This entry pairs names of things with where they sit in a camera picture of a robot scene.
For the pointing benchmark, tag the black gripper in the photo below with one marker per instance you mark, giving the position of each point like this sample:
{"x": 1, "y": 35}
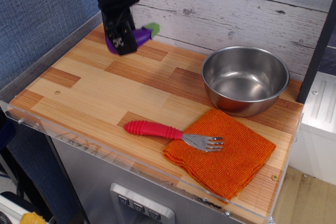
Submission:
{"x": 120, "y": 39}

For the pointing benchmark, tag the purple toy eggplant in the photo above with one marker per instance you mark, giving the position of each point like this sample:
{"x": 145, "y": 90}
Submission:
{"x": 145, "y": 33}

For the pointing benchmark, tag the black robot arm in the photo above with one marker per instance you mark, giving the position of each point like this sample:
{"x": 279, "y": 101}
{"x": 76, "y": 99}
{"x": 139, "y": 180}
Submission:
{"x": 118, "y": 25}

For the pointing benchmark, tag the stainless steel bowl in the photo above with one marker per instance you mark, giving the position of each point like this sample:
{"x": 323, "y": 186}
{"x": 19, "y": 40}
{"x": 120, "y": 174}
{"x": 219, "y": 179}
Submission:
{"x": 244, "y": 81}

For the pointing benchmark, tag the silver control panel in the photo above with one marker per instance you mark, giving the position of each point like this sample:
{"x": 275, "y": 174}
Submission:
{"x": 122, "y": 196}

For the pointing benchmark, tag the orange knitted cloth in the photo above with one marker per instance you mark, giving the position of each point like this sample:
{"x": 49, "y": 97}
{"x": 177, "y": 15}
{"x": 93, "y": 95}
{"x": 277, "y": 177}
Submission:
{"x": 228, "y": 171}

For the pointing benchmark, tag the white side cabinet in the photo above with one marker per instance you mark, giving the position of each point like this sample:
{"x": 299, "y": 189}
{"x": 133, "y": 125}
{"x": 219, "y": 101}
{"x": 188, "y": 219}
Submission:
{"x": 313, "y": 150}

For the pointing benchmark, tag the red handled metal fork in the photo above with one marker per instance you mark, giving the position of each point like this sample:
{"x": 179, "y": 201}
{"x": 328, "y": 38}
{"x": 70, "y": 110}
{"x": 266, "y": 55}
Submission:
{"x": 199, "y": 142}

